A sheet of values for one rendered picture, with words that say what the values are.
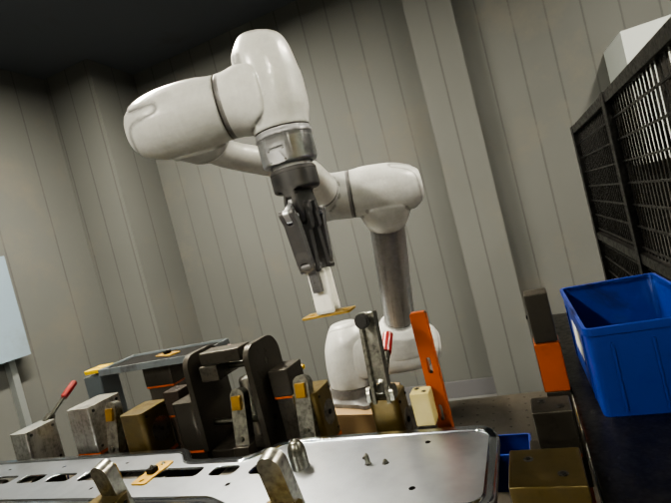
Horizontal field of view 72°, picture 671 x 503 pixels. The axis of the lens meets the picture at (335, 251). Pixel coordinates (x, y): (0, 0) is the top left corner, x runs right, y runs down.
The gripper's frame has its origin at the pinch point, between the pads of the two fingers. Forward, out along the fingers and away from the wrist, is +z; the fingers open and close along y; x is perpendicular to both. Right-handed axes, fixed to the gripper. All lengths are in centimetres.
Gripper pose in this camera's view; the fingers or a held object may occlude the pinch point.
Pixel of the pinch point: (324, 290)
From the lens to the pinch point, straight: 74.3
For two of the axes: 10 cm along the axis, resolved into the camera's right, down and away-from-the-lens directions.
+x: 9.0, -2.1, -3.8
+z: 2.5, 9.7, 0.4
